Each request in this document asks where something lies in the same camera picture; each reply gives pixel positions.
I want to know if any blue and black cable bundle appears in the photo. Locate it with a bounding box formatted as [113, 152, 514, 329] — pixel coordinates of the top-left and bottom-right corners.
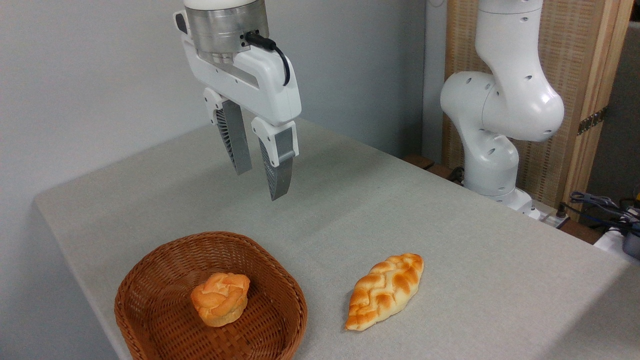
[564, 191, 640, 236]

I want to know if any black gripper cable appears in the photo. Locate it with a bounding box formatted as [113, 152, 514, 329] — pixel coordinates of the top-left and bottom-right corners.
[244, 31, 292, 87]

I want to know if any wooden rattan folding screen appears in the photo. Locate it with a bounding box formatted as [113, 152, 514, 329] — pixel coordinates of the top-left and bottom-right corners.
[442, 0, 636, 222]

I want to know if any metal screen hinge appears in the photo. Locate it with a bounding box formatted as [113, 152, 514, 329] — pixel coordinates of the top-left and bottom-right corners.
[577, 106, 609, 136]

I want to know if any braided long bread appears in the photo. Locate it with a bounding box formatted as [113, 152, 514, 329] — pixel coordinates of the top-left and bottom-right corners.
[344, 253, 425, 332]

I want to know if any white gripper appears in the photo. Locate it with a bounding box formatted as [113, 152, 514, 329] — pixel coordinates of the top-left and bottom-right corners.
[173, 10, 303, 202]

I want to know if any brown wicker basket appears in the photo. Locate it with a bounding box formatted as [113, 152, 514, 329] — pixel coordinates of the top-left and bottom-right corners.
[114, 231, 308, 360]

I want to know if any grey tablecloth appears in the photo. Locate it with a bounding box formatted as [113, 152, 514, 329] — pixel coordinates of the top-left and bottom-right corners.
[34, 107, 640, 360]

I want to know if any round bread roll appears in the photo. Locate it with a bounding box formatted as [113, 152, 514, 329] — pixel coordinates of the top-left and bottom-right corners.
[190, 272, 251, 328]

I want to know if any white and grey box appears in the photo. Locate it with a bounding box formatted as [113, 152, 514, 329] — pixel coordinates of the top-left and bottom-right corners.
[594, 226, 640, 267]

